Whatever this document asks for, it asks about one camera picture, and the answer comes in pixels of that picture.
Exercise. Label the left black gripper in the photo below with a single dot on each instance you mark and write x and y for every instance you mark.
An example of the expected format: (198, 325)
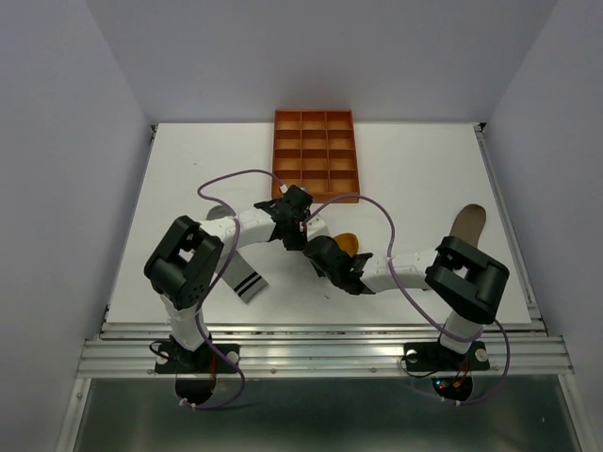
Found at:
(294, 245)

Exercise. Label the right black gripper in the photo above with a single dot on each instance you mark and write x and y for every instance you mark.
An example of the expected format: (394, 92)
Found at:
(318, 271)

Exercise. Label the mustard yellow sock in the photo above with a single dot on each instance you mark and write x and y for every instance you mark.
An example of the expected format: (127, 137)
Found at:
(347, 242)

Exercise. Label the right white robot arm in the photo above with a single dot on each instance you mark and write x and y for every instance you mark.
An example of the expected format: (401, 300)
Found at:
(469, 281)

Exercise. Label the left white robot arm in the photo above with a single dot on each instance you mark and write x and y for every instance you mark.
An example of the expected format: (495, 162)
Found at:
(183, 265)

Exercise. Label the orange compartment tray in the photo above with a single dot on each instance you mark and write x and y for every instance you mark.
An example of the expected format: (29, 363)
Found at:
(316, 151)

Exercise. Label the grey striped sock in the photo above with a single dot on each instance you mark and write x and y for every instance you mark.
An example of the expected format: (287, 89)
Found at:
(242, 280)

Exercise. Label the taupe maroon-cuffed sock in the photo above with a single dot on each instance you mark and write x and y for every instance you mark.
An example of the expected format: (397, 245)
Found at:
(469, 224)

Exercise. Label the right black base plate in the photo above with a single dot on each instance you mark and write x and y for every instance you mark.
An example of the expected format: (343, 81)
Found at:
(429, 357)

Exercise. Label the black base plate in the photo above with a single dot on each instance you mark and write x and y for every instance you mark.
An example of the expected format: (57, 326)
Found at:
(429, 357)
(172, 359)

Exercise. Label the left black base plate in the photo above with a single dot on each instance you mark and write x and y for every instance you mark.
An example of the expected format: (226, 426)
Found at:
(172, 359)

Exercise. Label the aluminium rail frame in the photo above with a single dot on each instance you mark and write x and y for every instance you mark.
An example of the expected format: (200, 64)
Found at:
(323, 368)

